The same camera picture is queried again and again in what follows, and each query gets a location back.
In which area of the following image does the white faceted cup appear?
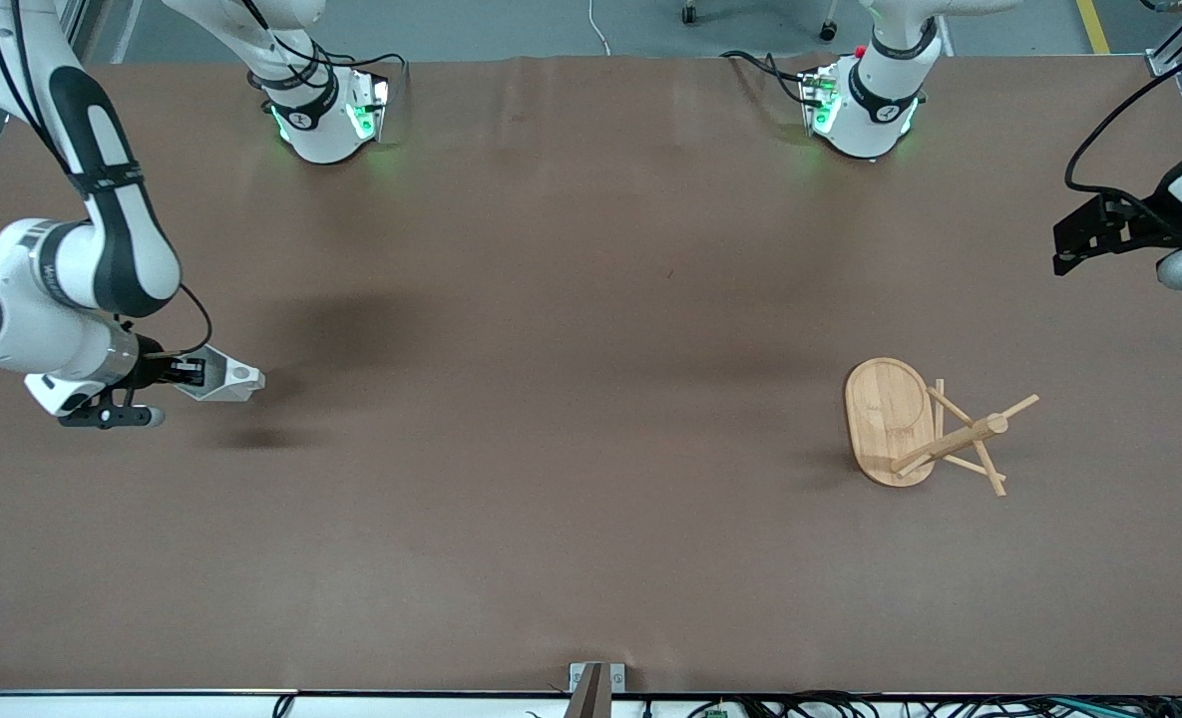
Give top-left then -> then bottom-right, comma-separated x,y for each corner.
174,344 -> 266,403

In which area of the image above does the wooden cup rack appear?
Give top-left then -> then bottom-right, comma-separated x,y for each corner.
843,357 -> 1040,498

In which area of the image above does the black base cable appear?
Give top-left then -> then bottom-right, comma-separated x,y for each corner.
720,50 -> 813,107
251,0 -> 408,93

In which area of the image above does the black cable bundle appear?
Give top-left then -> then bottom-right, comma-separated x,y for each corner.
640,691 -> 1182,718

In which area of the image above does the black left base cable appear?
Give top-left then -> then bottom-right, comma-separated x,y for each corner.
720,50 -> 813,107

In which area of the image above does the brown table cover sheet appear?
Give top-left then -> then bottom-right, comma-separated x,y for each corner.
0,55 -> 1182,696

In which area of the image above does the black right base cable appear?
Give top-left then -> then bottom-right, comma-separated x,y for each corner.
251,0 -> 408,93

